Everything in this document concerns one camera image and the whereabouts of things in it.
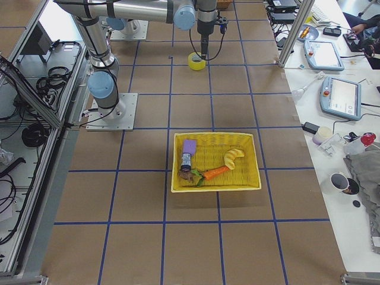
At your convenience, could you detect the aluminium frame post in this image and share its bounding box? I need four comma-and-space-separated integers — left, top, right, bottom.
277, 0, 315, 68

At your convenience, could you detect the brass cylinder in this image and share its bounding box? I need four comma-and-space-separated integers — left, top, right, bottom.
299, 27, 310, 39

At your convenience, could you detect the yellow plastic basket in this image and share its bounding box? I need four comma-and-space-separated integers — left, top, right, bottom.
171, 132, 261, 193

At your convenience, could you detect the near teach pendant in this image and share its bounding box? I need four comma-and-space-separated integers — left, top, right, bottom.
319, 76, 362, 121

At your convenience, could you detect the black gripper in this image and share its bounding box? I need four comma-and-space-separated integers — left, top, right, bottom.
201, 34, 208, 58

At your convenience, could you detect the teach pendant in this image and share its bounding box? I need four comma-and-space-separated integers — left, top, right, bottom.
319, 76, 362, 121
303, 40, 344, 71

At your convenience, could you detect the brown toy piece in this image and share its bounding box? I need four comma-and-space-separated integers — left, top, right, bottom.
179, 170, 195, 182

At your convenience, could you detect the lavender white cup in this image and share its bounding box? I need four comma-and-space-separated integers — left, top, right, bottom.
312, 126, 333, 145

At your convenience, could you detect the blue plate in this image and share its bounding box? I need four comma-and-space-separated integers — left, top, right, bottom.
297, 24, 319, 42

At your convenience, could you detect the purple sponge block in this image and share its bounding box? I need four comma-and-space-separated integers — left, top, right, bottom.
182, 140, 197, 156

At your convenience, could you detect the black white mug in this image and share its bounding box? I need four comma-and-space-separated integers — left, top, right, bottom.
330, 173, 360, 195

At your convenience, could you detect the black power adapter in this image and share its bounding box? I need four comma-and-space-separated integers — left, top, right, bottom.
302, 122, 320, 135

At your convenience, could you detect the white light bulb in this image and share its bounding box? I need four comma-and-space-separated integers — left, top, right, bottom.
292, 77, 321, 101

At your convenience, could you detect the yellow toy banana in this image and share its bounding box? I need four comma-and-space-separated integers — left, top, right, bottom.
224, 148, 245, 170

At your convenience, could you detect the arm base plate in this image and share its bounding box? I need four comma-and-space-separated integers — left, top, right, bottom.
110, 19, 148, 42
85, 93, 138, 131

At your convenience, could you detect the orange toy carrot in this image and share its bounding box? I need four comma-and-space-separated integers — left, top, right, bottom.
191, 166, 230, 187

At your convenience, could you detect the yellow tape roll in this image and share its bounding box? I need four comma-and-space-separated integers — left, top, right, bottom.
188, 52, 206, 71

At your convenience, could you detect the small labelled bottle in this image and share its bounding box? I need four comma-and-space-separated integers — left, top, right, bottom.
180, 153, 192, 172

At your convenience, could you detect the grey cloth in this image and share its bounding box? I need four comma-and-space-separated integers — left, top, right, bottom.
344, 142, 379, 254

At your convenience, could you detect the far teach pendant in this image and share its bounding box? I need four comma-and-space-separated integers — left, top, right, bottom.
303, 40, 344, 71

